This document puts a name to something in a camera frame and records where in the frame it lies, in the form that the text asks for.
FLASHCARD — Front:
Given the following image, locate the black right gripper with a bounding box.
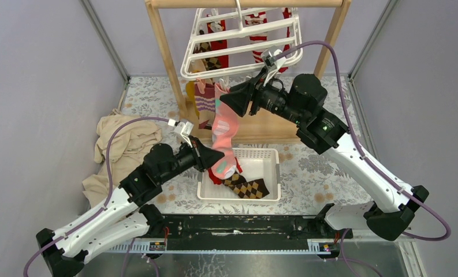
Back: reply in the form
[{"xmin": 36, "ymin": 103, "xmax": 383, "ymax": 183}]
[{"xmin": 219, "ymin": 65, "xmax": 305, "ymax": 125}]

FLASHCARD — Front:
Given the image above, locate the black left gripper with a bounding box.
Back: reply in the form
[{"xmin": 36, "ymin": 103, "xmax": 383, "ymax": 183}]
[{"xmin": 159, "ymin": 137, "xmax": 225, "ymax": 185}]

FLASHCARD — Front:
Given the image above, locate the wooden hanger stand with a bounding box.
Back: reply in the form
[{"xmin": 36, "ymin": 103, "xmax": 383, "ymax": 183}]
[{"xmin": 145, "ymin": 1, "xmax": 352, "ymax": 143}]

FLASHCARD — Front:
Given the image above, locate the red snowflake santa sock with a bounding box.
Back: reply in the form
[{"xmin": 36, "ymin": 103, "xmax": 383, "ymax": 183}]
[{"xmin": 208, "ymin": 158, "xmax": 243, "ymax": 185}]

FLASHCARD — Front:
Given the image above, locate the pink patterned sock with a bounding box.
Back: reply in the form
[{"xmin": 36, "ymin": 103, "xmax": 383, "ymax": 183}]
[{"xmin": 211, "ymin": 83, "xmax": 239, "ymax": 179}]

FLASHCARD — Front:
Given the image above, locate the pink purple striped sock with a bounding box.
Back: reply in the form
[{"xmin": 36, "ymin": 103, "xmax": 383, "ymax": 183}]
[{"xmin": 195, "ymin": 79, "xmax": 215, "ymax": 129}]

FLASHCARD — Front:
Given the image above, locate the white plastic basket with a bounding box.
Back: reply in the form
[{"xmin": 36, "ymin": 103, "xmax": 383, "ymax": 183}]
[{"xmin": 197, "ymin": 148, "xmax": 282, "ymax": 205}]

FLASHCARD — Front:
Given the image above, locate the mustard yellow sock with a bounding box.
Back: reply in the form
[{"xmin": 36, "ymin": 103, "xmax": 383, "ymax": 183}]
[{"xmin": 185, "ymin": 81, "xmax": 199, "ymax": 117}]

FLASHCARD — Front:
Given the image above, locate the brown yellow argyle sock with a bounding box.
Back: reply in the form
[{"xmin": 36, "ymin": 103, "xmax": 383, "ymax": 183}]
[{"xmin": 222, "ymin": 173, "xmax": 270, "ymax": 199}]

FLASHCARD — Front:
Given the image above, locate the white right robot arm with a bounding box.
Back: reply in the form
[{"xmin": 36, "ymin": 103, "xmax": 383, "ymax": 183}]
[{"xmin": 220, "ymin": 70, "xmax": 429, "ymax": 241}]

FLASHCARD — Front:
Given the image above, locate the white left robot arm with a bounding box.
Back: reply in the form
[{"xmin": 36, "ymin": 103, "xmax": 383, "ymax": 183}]
[{"xmin": 36, "ymin": 136, "xmax": 224, "ymax": 276}]

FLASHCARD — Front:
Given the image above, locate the white plastic clip hanger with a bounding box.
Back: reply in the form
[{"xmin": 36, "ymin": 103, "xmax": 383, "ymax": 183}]
[{"xmin": 180, "ymin": 8, "xmax": 302, "ymax": 80}]

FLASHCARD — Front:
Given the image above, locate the beige sock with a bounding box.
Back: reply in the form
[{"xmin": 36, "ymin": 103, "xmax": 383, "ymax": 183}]
[{"xmin": 189, "ymin": 59, "xmax": 213, "ymax": 84}]

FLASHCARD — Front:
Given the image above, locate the beige crumpled cloth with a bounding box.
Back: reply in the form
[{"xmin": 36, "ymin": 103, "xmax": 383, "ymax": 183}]
[{"xmin": 82, "ymin": 109, "xmax": 162, "ymax": 207}]

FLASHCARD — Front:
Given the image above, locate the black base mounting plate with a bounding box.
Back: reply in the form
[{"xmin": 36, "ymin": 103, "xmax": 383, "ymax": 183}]
[{"xmin": 141, "ymin": 215, "xmax": 353, "ymax": 250}]

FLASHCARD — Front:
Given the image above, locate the red bow sock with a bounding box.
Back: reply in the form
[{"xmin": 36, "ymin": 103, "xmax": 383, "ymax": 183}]
[{"xmin": 207, "ymin": 20, "xmax": 229, "ymax": 70}]

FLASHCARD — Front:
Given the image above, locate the plain red sock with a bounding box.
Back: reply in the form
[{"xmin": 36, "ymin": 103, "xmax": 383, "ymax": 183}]
[{"xmin": 277, "ymin": 8, "xmax": 293, "ymax": 74}]

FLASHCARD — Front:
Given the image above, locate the floral patterned table mat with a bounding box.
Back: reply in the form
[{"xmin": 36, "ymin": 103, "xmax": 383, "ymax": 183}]
[{"xmin": 121, "ymin": 76, "xmax": 371, "ymax": 215}]

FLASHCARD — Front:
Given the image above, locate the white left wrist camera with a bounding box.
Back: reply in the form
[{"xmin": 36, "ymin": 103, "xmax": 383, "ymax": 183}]
[{"xmin": 167, "ymin": 119, "xmax": 194, "ymax": 147}]

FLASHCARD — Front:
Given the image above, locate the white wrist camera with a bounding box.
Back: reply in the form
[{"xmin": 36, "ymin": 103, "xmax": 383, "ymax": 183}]
[
  {"xmin": 261, "ymin": 46, "xmax": 286, "ymax": 86},
  {"xmin": 167, "ymin": 119, "xmax": 194, "ymax": 147}
]

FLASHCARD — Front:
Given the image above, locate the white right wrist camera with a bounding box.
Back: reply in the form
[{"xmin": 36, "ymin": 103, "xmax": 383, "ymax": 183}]
[{"xmin": 261, "ymin": 46, "xmax": 286, "ymax": 86}]

